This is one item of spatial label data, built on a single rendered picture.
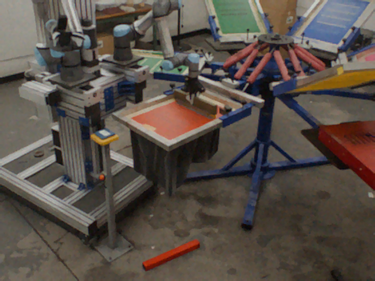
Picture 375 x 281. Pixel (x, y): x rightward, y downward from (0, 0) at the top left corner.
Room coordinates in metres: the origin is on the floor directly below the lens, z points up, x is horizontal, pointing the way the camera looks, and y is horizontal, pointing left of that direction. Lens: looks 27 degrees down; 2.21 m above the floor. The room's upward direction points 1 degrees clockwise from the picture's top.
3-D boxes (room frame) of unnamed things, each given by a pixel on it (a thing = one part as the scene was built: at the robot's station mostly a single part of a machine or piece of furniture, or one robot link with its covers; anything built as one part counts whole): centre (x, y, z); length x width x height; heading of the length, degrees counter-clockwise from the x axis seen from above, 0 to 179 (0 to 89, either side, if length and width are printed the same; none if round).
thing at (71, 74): (2.43, 0.66, 1.31); 0.15 x 0.15 x 0.10
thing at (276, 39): (3.22, -0.83, 0.67); 0.39 x 0.39 x 1.35
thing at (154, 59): (3.49, 0.04, 1.05); 1.08 x 0.61 x 0.23; 73
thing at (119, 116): (2.50, -0.06, 0.97); 0.79 x 0.58 x 0.04; 133
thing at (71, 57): (2.42, 0.67, 1.42); 0.13 x 0.12 x 0.14; 120
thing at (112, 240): (2.20, 0.44, 0.48); 0.22 x 0.22 x 0.96; 43
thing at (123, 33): (2.84, 0.38, 1.42); 0.13 x 0.12 x 0.14; 142
